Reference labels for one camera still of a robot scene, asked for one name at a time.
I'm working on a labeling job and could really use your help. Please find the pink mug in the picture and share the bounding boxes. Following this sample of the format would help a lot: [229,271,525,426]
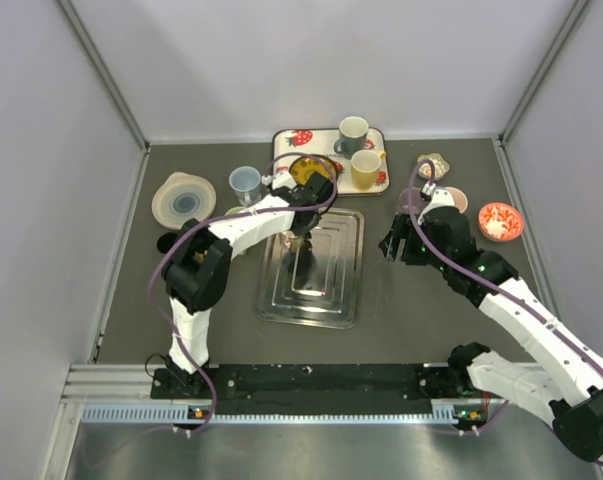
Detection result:
[445,187,469,213]

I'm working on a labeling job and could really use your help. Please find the light green mug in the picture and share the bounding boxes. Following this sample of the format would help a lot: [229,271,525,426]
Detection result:
[224,206,245,216]

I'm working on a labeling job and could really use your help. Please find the dark brown red mug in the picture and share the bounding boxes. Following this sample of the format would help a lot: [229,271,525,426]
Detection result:
[156,232,178,255]

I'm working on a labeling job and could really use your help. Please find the lilac purple mug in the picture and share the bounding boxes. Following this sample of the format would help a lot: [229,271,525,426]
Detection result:
[398,187,427,215]

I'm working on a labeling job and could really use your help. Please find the cream white mug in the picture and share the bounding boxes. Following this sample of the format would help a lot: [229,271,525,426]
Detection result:
[279,230,312,251]

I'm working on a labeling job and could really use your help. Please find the yellow mug black handle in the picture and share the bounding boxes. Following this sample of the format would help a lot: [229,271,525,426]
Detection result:
[193,249,209,264]

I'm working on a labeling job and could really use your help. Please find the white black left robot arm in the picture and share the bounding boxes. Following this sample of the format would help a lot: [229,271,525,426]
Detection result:
[160,171,335,397]

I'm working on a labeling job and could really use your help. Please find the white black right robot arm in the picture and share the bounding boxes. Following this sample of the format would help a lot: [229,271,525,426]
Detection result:
[379,205,603,462]

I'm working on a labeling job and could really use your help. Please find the pale yellow mug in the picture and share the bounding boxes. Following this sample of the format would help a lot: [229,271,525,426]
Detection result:
[351,150,386,191]

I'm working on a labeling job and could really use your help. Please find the grey green mug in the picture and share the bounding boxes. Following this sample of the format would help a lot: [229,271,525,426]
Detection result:
[334,116,369,158]

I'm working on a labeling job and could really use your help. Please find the yellow patterned black plate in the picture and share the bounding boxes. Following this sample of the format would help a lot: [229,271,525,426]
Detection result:
[289,154,339,193]

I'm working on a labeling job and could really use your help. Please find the strawberry pattern white tray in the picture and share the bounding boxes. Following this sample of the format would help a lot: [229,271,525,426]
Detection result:
[271,127,393,198]

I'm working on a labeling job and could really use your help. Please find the light blue glass cup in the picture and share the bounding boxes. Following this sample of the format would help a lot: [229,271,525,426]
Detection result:
[229,166,262,207]

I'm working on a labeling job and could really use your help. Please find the red white patterned bowl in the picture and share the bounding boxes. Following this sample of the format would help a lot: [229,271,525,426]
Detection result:
[478,202,525,242]

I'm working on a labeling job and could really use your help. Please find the small flower patterned bowl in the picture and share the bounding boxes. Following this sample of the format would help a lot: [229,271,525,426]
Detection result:
[417,153,451,181]

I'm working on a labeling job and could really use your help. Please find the silver metal tray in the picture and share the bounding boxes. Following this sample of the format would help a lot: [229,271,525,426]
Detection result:
[256,209,364,330]

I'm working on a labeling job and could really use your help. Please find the white plate blue rings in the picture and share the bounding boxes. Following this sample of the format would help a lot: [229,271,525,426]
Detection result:
[151,171,218,226]

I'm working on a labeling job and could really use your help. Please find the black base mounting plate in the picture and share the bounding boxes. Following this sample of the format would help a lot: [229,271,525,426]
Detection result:
[150,364,483,415]

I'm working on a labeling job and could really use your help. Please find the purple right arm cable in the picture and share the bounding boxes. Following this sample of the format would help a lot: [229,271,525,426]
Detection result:
[409,158,603,469]

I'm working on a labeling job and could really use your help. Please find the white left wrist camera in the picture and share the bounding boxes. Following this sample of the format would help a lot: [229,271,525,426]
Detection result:
[261,170,297,192]

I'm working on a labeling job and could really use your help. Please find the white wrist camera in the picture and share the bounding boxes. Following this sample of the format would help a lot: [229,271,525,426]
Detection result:
[418,181,455,224]
[261,170,297,192]

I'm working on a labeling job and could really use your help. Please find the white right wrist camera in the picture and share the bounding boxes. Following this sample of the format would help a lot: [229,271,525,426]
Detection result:
[418,181,455,224]

